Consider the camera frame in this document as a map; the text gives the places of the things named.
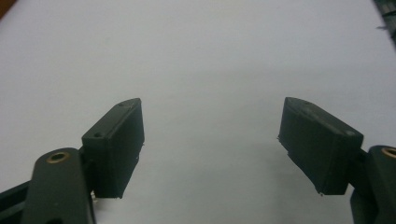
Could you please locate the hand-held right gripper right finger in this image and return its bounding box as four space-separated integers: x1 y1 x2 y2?
277 96 364 196

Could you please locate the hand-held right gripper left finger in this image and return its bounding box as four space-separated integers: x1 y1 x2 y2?
80 97 146 200

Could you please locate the dark object at table edge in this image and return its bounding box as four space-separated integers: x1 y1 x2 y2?
372 0 396 50

